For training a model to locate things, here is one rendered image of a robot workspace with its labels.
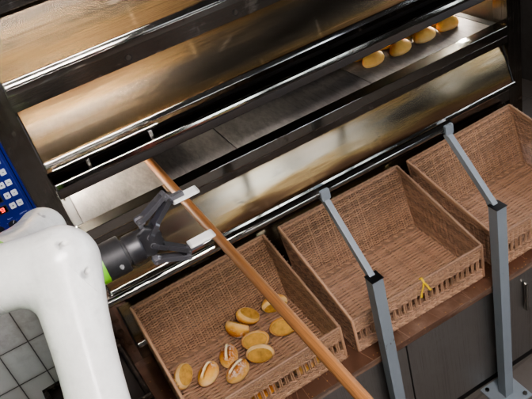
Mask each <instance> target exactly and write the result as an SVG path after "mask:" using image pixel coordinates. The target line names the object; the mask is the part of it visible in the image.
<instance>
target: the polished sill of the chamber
mask: <svg viewBox="0 0 532 399"><path fill-rule="evenodd" d="M506 35H507V26H506V25H501V24H497V23H495V24H494V25H491V26H489V27H487V28H484V29H482V30H481V31H479V32H476V33H474V34H473V35H471V36H468V37H466V38H465V39H463V40H459V41H458V42H456V43H454V44H451V45H450V46H448V47H445V48H444V49H442V50H440V51H437V52H436V53H433V54H431V55H429V56H427V57H425V58H423V59H421V60H419V61H417V62H415V63H413V64H411V65H409V66H406V67H404V68H402V69H400V70H398V71H396V72H394V73H392V74H390V75H388V76H386V77H384V78H382V79H379V80H377V81H376V82H373V83H371V84H370V85H367V86H365V87H363V88H362V89H359V90H357V91H355V92H354V93H350V94H348V95H347V96H345V97H342V98H340V99H339V100H337V101H334V102H333V103H331V104H328V105H326V106H324V107H322V108H319V109H318V110H316V111H314V112H311V113H310V114H308V115H306V116H304V117H302V118H300V119H297V120H295V121H293V122H291V123H289V124H287V125H285V126H283V127H281V128H279V129H277V130H275V131H273V132H270V133H268V134H266V135H264V136H262V137H260V138H258V139H256V140H254V141H252V142H250V143H248V144H246V145H244V146H241V147H239V148H237V149H236V150H233V151H231V152H229V153H228V154H225V155H223V156H221V157H220V158H216V159H215V160H213V161H210V162H208V163H207V164H205V165H202V166H200V167H199V168H197V169H194V170H193V171H190V172H188V173H186V174H184V175H182V176H180V177H178V178H176V179H174V180H173V181H174V182H175V183H176V185H177V186H178V187H179V188H180V189H181V190H182V191H184V190H185V189H187V188H190V187H192V186H193V185H195V186H196V187H197V188H200V187H202V186H204V185H205V184H208V183H210V182H212V181H214V180H216V179H218V178H220V177H222V176H224V175H226V174H228V173H230V172H232V171H234V170H235V169H238V168H240V167H242V166H243V165H246V164H248V163H250V162H252V161H254V160H256V159H258V158H260V157H262V156H264V155H266V154H269V153H271V152H272V151H274V150H277V149H279V148H280V147H282V146H285V145H287V144H288V143H291V142H293V141H295V140H296V139H299V138H301V137H302V136H304V135H307V134H309V133H310V132H312V131H315V130H317V129H318V128H320V127H323V126H325V125H326V124H329V123H331V122H333V121H334V120H337V119H339V118H340V117H343V116H346V115H347V114H349V113H351V112H354V111H355V110H357V109H359V108H362V107H363V106H365V105H368V104H370V103H371V102H373V101H376V100H377V99H379V98H381V97H384V96H385V95H387V94H389V93H392V92H393V91H395V90H397V89H400V88H401V87H403V86H406V85H408V84H409V83H411V82H414V81H416V80H418V79H420V78H422V77H424V76H426V75H428V74H430V73H432V72H434V71H436V70H438V69H440V68H442V67H444V66H446V65H448V64H450V63H452V62H454V61H456V60H458V59H460V58H462V57H464V56H466V55H468V54H470V53H472V52H474V51H476V50H478V49H480V48H482V47H484V46H486V45H488V44H491V43H493V42H495V41H497V40H499V39H501V38H503V37H505V36H506ZM161 190H163V191H164V192H165V193H166V194H167V195H170V194H172V193H171V191H170V190H168V188H167V187H166V186H165V185H164V184H163V185H161V186H159V187H157V188H155V189H153V190H151V191H149V192H147V193H145V194H143V195H141V196H139V197H137V198H134V199H132V200H130V201H128V202H126V203H124V204H122V205H120V206H118V207H116V208H114V209H112V210H110V211H107V212H105V213H104V214H102V215H99V216H97V217H96V218H93V219H91V220H89V221H88V222H85V223H83V224H81V225H79V226H76V227H77V228H79V229H81V230H83V231H85V232H86V233H87V234H88V235H89V236H90V237H91V238H92V239H93V240H94V239H96V238H98V237H100V236H102V235H104V234H106V233H108V232H110V231H112V230H114V229H116V228H119V227H121V226H123V225H125V224H127V223H129V222H131V221H133V218H134V217H135V216H137V215H139V214H141V213H142V211H143V210H144V209H145V208H146V206H147V205H148V204H149V203H150V202H151V201H152V199H153V198H154V197H155V196H156V195H157V194H158V193H159V192H160V191H161Z"/></svg>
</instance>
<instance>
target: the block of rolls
mask: <svg viewBox="0 0 532 399"><path fill-rule="evenodd" d="M458 22H459V20H458V18H457V17H456V16H455V15H453V16H451V17H448V18H447V19H445V20H443V21H440V22H438V23H436V24H434V25H432V26H430V27H427V28H425V29H423V30H421V31H419V32H417V33H414V34H412V35H411V36H408V37H406V38H404V39H403V40H399V41H397V42H396V43H394V44H391V45H390V46H387V47H384V48H383V49H381V50H379V51H376V52H374V53H372V54H370V55H368V56H366V57H364V58H362V59H359V60H357V61H356V62H358V61H361V60H362V61H363V66H364V67H365V68H371V67H376V66H377V65H379V64H380V63H382V62H383V60H384V58H385V56H384V54H383V53H382V52H381V51H382V50H386V49H388V48H389V53H390V54H391V56H393V57H396V56H400V55H403V54H405V53H407V52H408V51H409V50H410V49H411V46H412V45H411V43H410V41H409V40H407V39H409V38H412V37H413V41H414V42H415V43H416V44H423V43H426V42H428V41H430V40H432V39H433V38H435V34H436V32H435V30H434V29H433V28H432V27H435V26H436V28H437V30H438V31H439V32H445V31H449V30H451V29H454V28H455V27H457V26H458Z"/></svg>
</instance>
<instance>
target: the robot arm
mask: <svg viewBox="0 0 532 399"><path fill-rule="evenodd" d="M199 192H200V190H199V189H198V188H197V187H196V186H195V185H193V186H192V187H190V188H187V189H185V190H184V191H182V190H178V191H176V192H174V193H172V194H170V195H167V194H166V193H165V192H164V191H163V190H161V191H160V192H159V193H158V194H157V195H156V196H155V197H154V198H153V199H152V201H151V202H150V203H149V204H148V205H147V206H146V208H145V209H144V210H143V211H142V213H141V214H139V215H137V216H135V217H134V218H133V220H134V222H135V223H136V225H137V226H138V227H139V228H138V229H137V230H135V231H131V232H130V233H128V234H125V235H124V236H122V237H120V240H118V239H117V237H115V236H114V237H111V238H109V239H108V240H106V241H103V242H101V243H100V244H98V245H97V243H96V242H95V241H94V240H93V239H92V238H91V237H90V236H89V235H88V234H87V233H86V232H85V231H83V230H81V229H79V228H77V227H74V226H68V225H67V224H66V221H65V220H64V218H63V216H62V215H61V214H60V213H59V212H57V211H55V210H53V209H51V208H47V207H38V208H34V209H32V210H31V211H28V212H27V213H25V214H24V215H23V216H22V218H21V219H20V220H19V221H18V222H17V223H15V224H14V225H13V226H11V227H10V228H9V229H7V230H4V231H2V232H1V233H0V316H2V315H3V314H7V313H9V312H11V311H15V310H19V309H27V310H31V311H32V312H33V313H35V314H36V315H37V317H38V318H39V320H40V324H41V326H42V329H43V331H44V335H45V337H46V340H47V344H48V347H49V349H50V352H51V356H52V359H53V362H54V364H55V369H56V372H57V375H58V378H59V383H60V386H61V389H62V392H63V398H64V399H131V396H130V394H129V391H128V387H127V383H126V380H125V377H124V372H123V368H122V366H121V362H120V357H119V353H118V350H117V346H116V340H115V337H114V332H113V328H112V322H111V318H110V313H109V309H108V300H107V296H106V289H105V285H106V284H108V283H111V282H112V281H114V280H116V279H118V278H120V277H121V276H124V275H126V274H127V273H129V272H131V271H133V267H132V266H131V265H132V264H133V265H137V264H139V263H141V262H142V261H144V260H146V259H147V257H150V256H152V257H151V260H152V261H153V262H154V264H155V265H159V264H162V263H165V262H173V261H181V260H191V259H192V251H193V250H195V249H197V248H199V247H200V246H202V245H203V243H204V242H205V241H207V240H209V239H211V238H213V237H215V236H216V235H215V233H214V232H213V230H212V229H209V230H207V231H205V232H203V233H201V234H199V235H197V236H196V237H194V238H192V239H190V240H188V241H186V242H187V243H186V244H181V243H175V242H170V241H165V240H164V238H163V237H162V233H161V231H160V230H159V228H160V224H161V222H162V220H163V218H164V217H165V214H166V212H167V211H168V209H169V207H170V205H171V204H173V205H176V204H178V203H180V202H182V201H184V200H186V199H187V198H189V197H191V196H194V195H195V194H197V193H199ZM155 211H156V213H155V215H154V217H153V218H152V219H151V220H150V221H149V223H148V225H147V226H144V225H145V224H146V221H147V220H148V219H149V218H150V217H151V216H152V214H153V213H154V212H155ZM159 250H164V251H167V250H170V251H176V252H175V253H161V254H158V251H159Z"/></svg>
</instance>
